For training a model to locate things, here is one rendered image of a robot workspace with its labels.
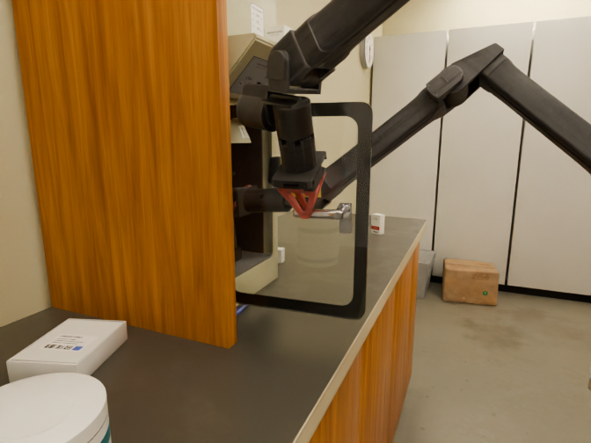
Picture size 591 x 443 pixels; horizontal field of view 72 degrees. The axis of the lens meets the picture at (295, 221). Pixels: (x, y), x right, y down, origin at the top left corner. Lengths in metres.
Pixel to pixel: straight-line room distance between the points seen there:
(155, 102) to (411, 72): 3.23
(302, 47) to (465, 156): 3.27
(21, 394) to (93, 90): 0.59
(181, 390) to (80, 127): 0.55
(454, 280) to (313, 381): 2.94
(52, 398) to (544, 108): 0.86
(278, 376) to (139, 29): 0.64
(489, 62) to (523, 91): 0.08
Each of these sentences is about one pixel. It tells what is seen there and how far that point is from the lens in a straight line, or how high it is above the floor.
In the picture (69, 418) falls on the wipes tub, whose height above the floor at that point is 1.09.
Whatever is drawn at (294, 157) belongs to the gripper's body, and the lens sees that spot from 0.63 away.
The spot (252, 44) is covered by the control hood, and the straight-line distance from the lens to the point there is 0.80.
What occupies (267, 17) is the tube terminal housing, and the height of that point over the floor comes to 1.61.
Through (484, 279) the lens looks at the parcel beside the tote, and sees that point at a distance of 3.60.
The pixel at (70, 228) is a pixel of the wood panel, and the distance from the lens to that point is 1.01.
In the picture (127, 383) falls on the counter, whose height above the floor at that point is 0.94.
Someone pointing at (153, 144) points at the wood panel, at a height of 1.32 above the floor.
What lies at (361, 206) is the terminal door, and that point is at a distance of 0.74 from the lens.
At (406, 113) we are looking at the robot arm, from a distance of 0.90.
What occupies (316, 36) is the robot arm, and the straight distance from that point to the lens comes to 0.58.
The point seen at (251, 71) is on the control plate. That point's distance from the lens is 0.85.
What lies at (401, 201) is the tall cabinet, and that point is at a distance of 3.87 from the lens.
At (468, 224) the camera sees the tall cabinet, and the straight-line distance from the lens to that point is 3.86.
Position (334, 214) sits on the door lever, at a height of 1.20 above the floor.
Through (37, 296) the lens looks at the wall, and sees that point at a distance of 1.15.
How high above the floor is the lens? 1.33
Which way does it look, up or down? 12 degrees down
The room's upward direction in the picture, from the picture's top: straight up
